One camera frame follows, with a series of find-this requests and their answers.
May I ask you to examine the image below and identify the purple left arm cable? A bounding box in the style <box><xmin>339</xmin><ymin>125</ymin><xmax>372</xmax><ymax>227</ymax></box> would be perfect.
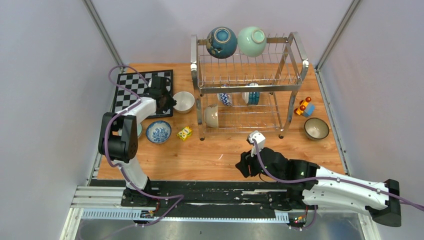
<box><xmin>102</xmin><ymin>64</ymin><xmax>185</xmax><ymax>229</ymax></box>

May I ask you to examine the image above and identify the teal white striped bowl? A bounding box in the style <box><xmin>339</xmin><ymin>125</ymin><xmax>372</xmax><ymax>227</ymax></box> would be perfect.
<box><xmin>242</xmin><ymin>91</ymin><xmax>260</xmax><ymax>106</ymax></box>

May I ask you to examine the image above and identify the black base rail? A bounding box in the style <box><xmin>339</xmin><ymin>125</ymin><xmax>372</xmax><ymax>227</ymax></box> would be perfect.
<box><xmin>93</xmin><ymin>180</ymin><xmax>314</xmax><ymax>219</ymax></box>

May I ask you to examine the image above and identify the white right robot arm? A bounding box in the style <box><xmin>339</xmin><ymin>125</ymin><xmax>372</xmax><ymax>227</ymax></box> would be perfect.
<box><xmin>235</xmin><ymin>147</ymin><xmax>402</xmax><ymax>227</ymax></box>

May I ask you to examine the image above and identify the cream bowl green leaf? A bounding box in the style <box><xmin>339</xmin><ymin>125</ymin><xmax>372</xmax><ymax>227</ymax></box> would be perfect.
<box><xmin>173</xmin><ymin>91</ymin><xmax>195</xmax><ymax>114</ymax></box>

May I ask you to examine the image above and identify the aluminium left frame post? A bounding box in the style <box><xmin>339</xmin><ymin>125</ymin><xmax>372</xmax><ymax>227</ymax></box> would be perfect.
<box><xmin>82</xmin><ymin>0</ymin><xmax>124</xmax><ymax>65</ymax></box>

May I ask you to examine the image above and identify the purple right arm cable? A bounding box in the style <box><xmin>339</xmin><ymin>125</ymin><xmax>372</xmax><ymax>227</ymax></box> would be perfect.
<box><xmin>252</xmin><ymin>140</ymin><xmax>424</xmax><ymax>231</ymax></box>

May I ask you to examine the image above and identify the orange blue toy car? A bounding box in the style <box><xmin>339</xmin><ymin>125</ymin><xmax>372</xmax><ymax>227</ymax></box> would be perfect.
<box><xmin>293</xmin><ymin>96</ymin><xmax>316</xmax><ymax>118</ymax></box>

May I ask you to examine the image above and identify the aluminium frame post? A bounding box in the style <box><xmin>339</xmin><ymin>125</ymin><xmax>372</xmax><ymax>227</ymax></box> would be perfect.
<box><xmin>82</xmin><ymin>0</ymin><xmax>124</xmax><ymax>65</ymax></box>
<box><xmin>315</xmin><ymin>0</ymin><xmax>362</xmax><ymax>72</ymax></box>

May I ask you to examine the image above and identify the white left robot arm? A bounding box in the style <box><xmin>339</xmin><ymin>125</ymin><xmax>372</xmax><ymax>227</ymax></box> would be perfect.
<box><xmin>98</xmin><ymin>76</ymin><xmax>177</xmax><ymax>207</ymax></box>

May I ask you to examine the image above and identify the pale green striped bowl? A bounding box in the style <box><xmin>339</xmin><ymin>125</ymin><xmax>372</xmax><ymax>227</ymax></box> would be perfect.
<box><xmin>136</xmin><ymin>123</ymin><xmax>143</xmax><ymax>138</ymax></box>

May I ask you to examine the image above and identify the white blue floral bowl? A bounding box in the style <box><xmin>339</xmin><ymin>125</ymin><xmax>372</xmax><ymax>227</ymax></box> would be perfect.
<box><xmin>145</xmin><ymin>120</ymin><xmax>172</xmax><ymax>144</ymax></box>

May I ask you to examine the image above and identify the dark blue glazed bowl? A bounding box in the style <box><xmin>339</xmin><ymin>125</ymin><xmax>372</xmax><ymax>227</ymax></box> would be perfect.
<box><xmin>205</xmin><ymin>26</ymin><xmax>238</xmax><ymax>59</ymax></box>

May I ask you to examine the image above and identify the yellow green toy block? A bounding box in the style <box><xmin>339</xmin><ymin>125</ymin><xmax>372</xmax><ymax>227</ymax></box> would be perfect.
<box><xmin>176</xmin><ymin>126</ymin><xmax>193</xmax><ymax>141</ymax></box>

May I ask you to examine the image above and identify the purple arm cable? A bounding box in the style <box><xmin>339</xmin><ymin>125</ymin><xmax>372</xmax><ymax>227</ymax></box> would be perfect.
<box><xmin>102</xmin><ymin>64</ymin><xmax>185</xmax><ymax>229</ymax></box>
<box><xmin>252</xmin><ymin>140</ymin><xmax>424</xmax><ymax>231</ymax></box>

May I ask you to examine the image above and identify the mint green glazed bowl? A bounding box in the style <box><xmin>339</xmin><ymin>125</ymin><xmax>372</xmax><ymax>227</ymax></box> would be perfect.
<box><xmin>237</xmin><ymin>26</ymin><xmax>267</xmax><ymax>58</ymax></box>

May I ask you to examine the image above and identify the aluminium right frame post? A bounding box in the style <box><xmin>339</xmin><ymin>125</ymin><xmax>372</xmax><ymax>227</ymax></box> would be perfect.
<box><xmin>315</xmin><ymin>0</ymin><xmax>362</xmax><ymax>72</ymax></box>

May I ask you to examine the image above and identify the steel two-tier dish rack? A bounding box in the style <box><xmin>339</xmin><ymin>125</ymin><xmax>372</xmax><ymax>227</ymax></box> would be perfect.
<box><xmin>190</xmin><ymin>31</ymin><xmax>310</xmax><ymax>140</ymax></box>

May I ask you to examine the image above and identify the black white chessboard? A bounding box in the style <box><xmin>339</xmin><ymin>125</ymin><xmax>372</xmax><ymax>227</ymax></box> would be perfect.
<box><xmin>110</xmin><ymin>69</ymin><xmax>174</xmax><ymax>122</ymax></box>

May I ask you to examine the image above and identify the plain cream bowl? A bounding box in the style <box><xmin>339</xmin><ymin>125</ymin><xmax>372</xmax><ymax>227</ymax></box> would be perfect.
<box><xmin>204</xmin><ymin>104</ymin><xmax>219</xmax><ymax>129</ymax></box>

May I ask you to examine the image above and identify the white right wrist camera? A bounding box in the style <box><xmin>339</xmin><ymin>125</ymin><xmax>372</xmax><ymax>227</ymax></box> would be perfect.
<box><xmin>247</xmin><ymin>130</ymin><xmax>266</xmax><ymax>157</ymax></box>

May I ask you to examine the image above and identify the dark patterned rim bowl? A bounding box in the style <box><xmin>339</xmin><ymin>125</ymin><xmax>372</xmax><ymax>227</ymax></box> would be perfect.
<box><xmin>303</xmin><ymin>117</ymin><xmax>330</xmax><ymax>141</ymax></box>

